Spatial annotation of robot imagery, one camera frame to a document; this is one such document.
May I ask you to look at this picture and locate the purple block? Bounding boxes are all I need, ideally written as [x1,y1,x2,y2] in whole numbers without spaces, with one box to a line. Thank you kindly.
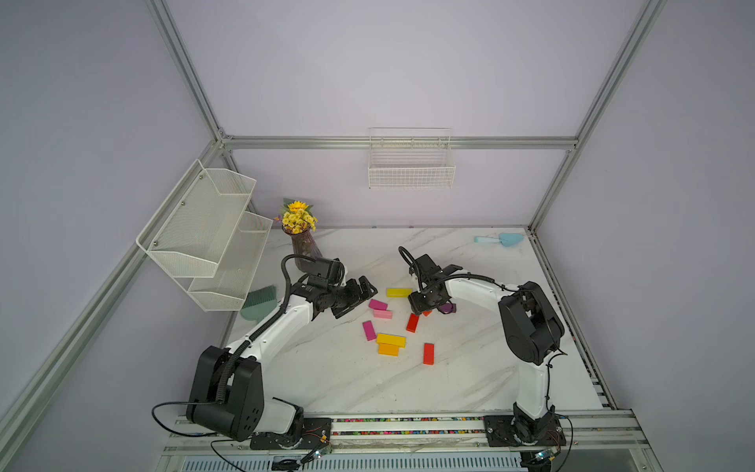
[438,302,457,315]

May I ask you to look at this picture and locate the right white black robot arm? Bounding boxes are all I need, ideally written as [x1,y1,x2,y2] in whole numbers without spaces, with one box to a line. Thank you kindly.
[409,269,565,436]

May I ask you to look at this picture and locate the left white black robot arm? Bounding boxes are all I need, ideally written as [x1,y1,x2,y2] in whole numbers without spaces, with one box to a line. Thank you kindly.
[151,254,378,448]

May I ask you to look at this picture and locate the magenta block upper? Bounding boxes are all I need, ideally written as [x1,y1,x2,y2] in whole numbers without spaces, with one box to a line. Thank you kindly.
[369,299,389,311]

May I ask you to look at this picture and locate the magenta block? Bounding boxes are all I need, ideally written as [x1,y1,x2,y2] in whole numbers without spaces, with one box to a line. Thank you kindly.
[369,299,389,311]
[362,321,378,342]

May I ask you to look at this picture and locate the light pink block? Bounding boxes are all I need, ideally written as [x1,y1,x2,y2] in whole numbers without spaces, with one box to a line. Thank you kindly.
[373,310,393,320]

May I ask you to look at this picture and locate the magenta block lower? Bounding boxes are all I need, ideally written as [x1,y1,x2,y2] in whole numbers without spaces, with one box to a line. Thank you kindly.
[362,321,378,342]

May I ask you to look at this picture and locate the yellow large block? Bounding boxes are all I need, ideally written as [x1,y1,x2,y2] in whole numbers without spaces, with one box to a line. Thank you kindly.
[376,334,406,348]

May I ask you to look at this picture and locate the dark glass vase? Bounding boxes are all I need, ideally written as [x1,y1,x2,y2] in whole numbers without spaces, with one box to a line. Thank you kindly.
[290,230,322,273]

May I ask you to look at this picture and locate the orange block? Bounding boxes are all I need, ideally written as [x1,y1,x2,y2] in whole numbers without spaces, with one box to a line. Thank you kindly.
[377,343,400,357]

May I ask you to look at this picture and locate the yellow flower bouquet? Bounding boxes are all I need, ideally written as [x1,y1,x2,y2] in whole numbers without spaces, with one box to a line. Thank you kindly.
[278,200,319,235]

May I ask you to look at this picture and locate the teal scoop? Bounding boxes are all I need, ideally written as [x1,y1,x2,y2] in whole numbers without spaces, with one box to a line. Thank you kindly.
[474,233,525,248]

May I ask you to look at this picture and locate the lower white mesh shelf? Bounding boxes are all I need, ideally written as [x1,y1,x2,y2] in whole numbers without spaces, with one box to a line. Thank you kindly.
[188,212,273,312]

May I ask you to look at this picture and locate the white mesh shelf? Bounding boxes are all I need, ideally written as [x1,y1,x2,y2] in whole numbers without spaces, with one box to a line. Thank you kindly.
[136,160,257,278]
[188,212,273,312]

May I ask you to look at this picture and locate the upper white mesh shelf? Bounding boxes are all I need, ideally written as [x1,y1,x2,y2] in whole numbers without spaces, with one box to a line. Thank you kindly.
[136,160,257,278]

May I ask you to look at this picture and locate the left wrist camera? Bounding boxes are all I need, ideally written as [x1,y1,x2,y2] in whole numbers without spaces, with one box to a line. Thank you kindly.
[304,258,346,288]

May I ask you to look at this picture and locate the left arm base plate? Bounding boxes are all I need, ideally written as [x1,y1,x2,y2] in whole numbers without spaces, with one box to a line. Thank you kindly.
[249,417,333,450]

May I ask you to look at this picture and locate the white wire wall basket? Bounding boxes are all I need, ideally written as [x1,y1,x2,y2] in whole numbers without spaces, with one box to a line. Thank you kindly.
[368,127,456,190]

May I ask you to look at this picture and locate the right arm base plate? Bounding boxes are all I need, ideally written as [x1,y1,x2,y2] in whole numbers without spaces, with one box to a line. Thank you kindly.
[483,413,567,448]

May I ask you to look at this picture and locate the aluminium front rail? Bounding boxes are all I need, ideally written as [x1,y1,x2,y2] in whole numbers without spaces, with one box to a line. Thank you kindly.
[158,409,650,456]

